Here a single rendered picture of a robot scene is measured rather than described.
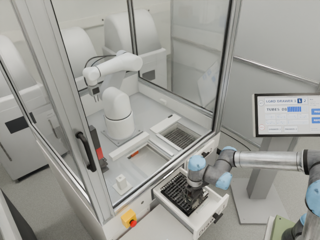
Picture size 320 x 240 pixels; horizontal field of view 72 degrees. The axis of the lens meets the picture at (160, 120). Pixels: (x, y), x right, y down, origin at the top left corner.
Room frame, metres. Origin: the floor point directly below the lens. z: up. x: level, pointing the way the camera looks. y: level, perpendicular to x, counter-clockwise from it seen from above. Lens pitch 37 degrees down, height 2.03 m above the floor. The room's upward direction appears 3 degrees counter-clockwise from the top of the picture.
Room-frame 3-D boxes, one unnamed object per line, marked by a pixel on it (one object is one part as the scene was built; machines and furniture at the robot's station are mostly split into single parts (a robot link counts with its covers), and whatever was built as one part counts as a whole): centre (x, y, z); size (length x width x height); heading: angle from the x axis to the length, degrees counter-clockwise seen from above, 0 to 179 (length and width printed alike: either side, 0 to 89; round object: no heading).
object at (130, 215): (0.63, 0.19, 0.88); 0.07 x 0.05 x 0.07; 132
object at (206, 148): (1.08, -0.28, 0.87); 0.29 x 0.02 x 0.11; 132
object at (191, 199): (0.66, -0.15, 1.08); 0.09 x 0.08 x 0.12; 132
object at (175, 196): (0.78, -0.12, 0.87); 0.22 x 0.18 x 0.06; 42
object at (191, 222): (0.79, -0.12, 0.86); 0.40 x 0.26 x 0.06; 42
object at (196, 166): (0.66, -0.16, 1.24); 0.09 x 0.08 x 0.11; 57
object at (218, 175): (0.62, -0.25, 1.23); 0.11 x 0.11 x 0.08; 56
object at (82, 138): (0.57, 0.27, 1.45); 0.05 x 0.03 x 0.19; 42
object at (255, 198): (1.25, -0.93, 0.51); 0.50 x 0.45 x 1.02; 177
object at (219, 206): (0.63, -0.26, 0.87); 0.29 x 0.02 x 0.11; 132
